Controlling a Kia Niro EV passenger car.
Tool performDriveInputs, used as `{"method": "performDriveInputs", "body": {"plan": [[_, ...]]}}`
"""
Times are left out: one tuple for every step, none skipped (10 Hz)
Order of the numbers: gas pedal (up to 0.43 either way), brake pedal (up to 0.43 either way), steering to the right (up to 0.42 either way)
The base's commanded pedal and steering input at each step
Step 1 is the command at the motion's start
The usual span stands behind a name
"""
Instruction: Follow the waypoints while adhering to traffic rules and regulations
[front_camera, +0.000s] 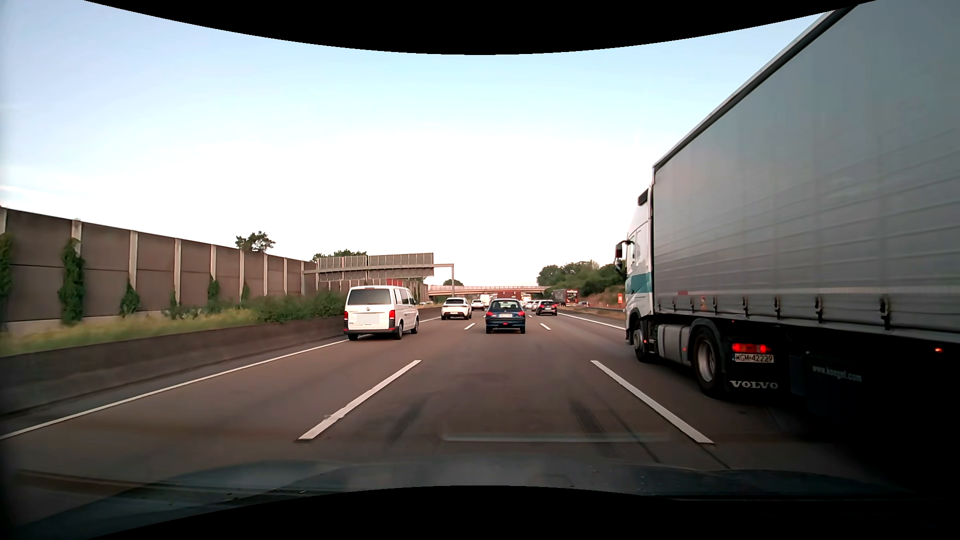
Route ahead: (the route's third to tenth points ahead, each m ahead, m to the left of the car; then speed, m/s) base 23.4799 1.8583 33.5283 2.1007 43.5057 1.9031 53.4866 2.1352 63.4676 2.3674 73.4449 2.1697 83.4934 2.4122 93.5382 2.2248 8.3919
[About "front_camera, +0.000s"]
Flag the concrete road bridge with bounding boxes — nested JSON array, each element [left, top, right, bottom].
[[427, 284, 550, 300]]

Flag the queue of vehicles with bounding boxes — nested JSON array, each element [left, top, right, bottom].
[[469, 294, 538, 312]]

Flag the dark blue car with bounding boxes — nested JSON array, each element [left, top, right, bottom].
[[484, 298, 528, 335]]

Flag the group of trees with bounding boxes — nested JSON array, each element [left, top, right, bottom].
[[535, 260, 627, 298]]

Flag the overhead sign gantry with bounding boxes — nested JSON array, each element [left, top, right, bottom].
[[303, 252, 456, 298]]

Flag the grey asphalt road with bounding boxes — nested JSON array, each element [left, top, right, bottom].
[[0, 303, 901, 526]]

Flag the white van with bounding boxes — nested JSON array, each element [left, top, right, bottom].
[[342, 285, 421, 342]]

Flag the road markings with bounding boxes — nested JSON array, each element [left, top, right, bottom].
[[0, 309, 716, 445]]

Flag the row of bushes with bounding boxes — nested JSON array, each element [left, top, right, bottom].
[[161, 289, 348, 325]]

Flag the car's own bonnet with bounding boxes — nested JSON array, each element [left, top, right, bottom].
[[15, 456, 920, 535]]

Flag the brown noise barrier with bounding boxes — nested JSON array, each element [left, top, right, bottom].
[[0, 207, 430, 335]]

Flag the grey articulated lorry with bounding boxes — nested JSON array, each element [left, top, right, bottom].
[[613, 0, 960, 421]]

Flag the grass verge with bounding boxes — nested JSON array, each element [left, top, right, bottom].
[[0, 307, 346, 358]]

